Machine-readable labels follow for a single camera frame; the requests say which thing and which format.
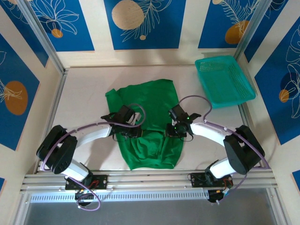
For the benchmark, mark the green t-shirt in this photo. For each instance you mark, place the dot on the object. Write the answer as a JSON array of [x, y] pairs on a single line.
[[152, 103]]

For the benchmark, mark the teal plastic mesh basket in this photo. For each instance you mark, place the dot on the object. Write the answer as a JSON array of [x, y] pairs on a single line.
[[222, 82]]

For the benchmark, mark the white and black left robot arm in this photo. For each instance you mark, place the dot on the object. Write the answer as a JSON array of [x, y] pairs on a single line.
[[93, 136]]

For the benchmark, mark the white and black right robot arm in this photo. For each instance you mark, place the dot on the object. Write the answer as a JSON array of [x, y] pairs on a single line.
[[211, 133]]

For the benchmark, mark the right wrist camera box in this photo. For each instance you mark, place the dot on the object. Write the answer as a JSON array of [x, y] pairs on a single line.
[[173, 121]]

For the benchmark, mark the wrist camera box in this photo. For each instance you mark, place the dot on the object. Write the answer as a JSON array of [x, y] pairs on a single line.
[[173, 121], [136, 118]]

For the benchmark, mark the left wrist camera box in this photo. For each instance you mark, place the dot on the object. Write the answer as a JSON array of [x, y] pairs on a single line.
[[136, 118]]

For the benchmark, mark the aluminium frame rail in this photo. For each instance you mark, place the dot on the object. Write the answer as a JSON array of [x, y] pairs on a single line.
[[150, 179]]

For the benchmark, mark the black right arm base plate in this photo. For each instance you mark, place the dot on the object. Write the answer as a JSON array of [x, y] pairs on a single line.
[[197, 180]]

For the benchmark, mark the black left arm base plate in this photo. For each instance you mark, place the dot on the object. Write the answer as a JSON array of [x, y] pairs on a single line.
[[100, 181]]

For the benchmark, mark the aluminium table side rail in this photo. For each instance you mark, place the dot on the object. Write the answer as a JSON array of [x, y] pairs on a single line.
[[55, 105], [245, 114]]

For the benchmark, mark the blue floral wall panel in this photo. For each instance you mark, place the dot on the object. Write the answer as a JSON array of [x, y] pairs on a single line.
[[77, 35], [274, 21], [288, 117], [11, 129], [27, 28], [164, 35], [211, 28]]

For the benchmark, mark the aluminium frame post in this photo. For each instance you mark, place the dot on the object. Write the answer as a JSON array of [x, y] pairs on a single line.
[[43, 35], [249, 35]]

